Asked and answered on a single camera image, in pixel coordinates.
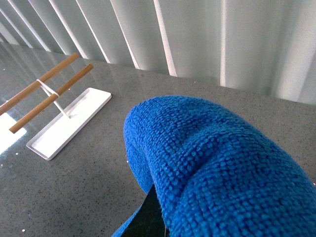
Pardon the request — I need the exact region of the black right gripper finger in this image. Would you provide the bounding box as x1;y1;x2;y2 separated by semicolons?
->
121;185;170;237

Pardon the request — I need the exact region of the blue microfiber cloth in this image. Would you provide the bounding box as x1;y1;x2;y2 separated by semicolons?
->
123;96;316;237

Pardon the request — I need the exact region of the white towel rack with wooden bars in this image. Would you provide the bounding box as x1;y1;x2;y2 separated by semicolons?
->
0;53;112;160

